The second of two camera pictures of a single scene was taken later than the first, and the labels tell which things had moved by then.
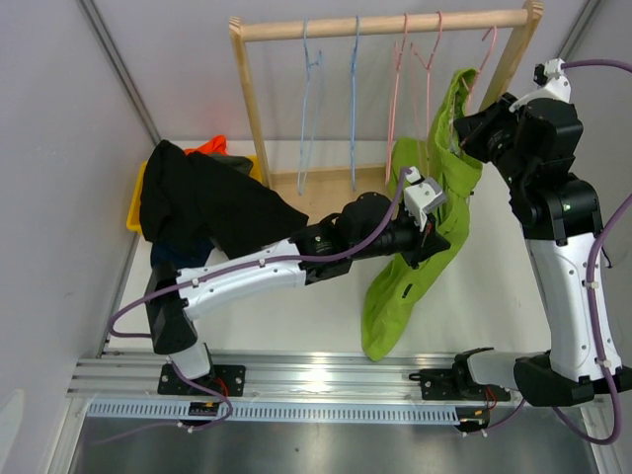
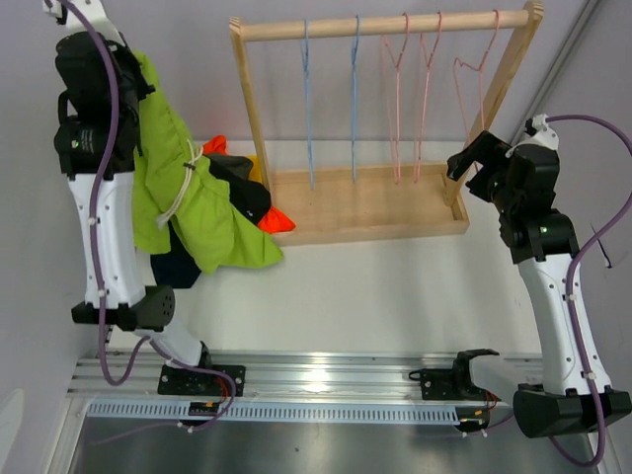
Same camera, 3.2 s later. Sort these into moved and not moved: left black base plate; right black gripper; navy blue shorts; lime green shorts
Moved: lime green shorts; right black gripper
Not moved: navy blue shorts; left black base plate
